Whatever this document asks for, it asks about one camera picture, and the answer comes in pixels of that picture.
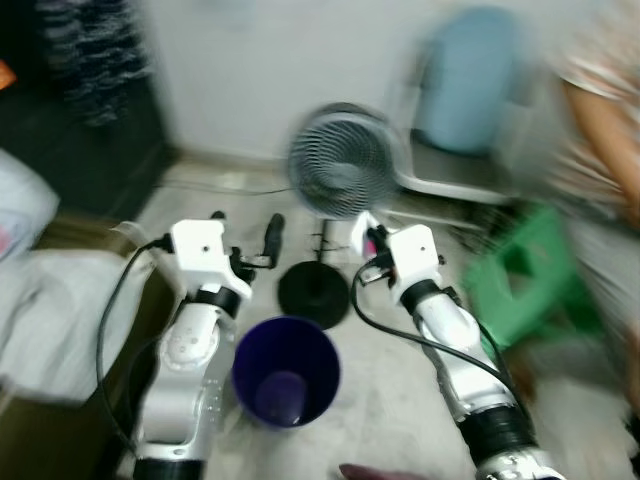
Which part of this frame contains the pale grey cloth heap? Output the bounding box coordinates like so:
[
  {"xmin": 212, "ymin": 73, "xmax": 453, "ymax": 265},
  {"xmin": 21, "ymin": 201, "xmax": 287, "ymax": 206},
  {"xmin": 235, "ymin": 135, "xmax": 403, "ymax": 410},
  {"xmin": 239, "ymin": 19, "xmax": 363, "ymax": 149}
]
[{"xmin": 0, "ymin": 148, "xmax": 156, "ymax": 403}]

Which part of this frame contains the white pink wrapper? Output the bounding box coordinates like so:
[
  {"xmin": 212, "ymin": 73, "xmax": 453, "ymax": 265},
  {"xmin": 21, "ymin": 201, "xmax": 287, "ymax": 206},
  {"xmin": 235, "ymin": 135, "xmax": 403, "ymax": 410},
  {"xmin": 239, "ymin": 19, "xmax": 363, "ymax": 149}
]
[{"xmin": 350, "ymin": 212, "xmax": 383, "ymax": 256}]

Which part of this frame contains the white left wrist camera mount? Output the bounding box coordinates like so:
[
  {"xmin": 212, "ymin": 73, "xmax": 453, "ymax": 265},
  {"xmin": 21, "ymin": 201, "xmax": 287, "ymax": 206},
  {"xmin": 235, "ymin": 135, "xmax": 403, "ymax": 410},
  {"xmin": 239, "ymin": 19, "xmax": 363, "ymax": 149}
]
[{"xmin": 168, "ymin": 220, "xmax": 253, "ymax": 303}]

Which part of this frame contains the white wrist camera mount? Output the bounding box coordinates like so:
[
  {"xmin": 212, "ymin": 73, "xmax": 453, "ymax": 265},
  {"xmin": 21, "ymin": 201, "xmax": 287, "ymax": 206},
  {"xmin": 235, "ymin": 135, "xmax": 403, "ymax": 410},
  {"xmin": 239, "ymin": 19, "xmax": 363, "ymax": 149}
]
[
  {"xmin": 168, "ymin": 220, "xmax": 253, "ymax": 303},
  {"xmin": 383, "ymin": 225, "xmax": 443, "ymax": 309}
]

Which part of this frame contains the green plastic stool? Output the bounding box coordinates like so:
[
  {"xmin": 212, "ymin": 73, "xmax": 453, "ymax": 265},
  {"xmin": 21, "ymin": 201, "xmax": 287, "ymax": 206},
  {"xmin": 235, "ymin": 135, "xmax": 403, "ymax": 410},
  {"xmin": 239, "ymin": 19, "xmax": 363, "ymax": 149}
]
[{"xmin": 463, "ymin": 203, "xmax": 601, "ymax": 349}]

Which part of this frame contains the light blue white chair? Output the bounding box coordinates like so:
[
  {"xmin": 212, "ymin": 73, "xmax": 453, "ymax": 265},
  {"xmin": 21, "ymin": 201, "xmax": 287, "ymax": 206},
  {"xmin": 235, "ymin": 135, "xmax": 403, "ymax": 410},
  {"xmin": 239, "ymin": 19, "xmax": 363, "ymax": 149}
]
[{"xmin": 398, "ymin": 8, "xmax": 536, "ymax": 208}]

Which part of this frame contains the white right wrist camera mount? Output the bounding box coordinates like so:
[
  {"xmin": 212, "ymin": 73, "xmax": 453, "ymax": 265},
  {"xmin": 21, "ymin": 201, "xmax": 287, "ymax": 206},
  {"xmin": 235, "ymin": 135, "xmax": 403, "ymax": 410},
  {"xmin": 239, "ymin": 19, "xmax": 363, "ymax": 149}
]
[{"xmin": 383, "ymin": 225, "xmax": 443, "ymax": 309}]

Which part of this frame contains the dark maroon cloth piece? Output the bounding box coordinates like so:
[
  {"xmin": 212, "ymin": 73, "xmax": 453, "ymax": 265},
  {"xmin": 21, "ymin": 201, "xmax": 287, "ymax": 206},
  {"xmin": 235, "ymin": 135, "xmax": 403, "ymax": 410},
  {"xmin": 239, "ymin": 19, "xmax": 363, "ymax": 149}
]
[{"xmin": 338, "ymin": 462, "xmax": 433, "ymax": 480}]

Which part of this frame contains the grey standing fan black base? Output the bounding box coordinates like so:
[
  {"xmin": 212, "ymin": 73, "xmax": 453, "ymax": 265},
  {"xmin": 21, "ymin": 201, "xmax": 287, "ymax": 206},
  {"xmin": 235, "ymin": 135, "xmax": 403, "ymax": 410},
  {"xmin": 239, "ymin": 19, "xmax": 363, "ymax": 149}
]
[{"xmin": 277, "ymin": 102, "xmax": 407, "ymax": 331}]

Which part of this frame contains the purple plastic waste bin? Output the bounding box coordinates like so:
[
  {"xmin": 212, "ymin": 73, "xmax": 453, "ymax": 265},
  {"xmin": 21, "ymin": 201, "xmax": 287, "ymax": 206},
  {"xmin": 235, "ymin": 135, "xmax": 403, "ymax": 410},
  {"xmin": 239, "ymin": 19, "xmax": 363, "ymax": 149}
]
[{"xmin": 231, "ymin": 315, "xmax": 342, "ymax": 430}]

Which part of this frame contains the dark striped hanging cloth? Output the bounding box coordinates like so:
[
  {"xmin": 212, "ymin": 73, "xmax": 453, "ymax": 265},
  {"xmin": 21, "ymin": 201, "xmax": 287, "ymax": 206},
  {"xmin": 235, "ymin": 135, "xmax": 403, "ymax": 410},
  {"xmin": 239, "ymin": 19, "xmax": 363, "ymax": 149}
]
[{"xmin": 35, "ymin": 0, "xmax": 153, "ymax": 129}]

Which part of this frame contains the person in grey trousers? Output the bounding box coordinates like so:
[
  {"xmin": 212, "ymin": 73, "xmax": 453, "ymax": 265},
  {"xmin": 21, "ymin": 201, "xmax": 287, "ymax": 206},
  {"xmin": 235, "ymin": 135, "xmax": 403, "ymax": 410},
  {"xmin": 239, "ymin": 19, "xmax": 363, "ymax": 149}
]
[{"xmin": 545, "ymin": 0, "xmax": 640, "ymax": 446}]

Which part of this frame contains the dark cabinet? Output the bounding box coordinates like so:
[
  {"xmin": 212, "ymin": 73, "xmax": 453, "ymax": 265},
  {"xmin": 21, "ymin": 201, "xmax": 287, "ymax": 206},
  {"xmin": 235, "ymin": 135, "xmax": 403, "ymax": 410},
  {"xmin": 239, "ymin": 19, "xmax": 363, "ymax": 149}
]
[{"xmin": 0, "ymin": 0, "xmax": 179, "ymax": 219}]

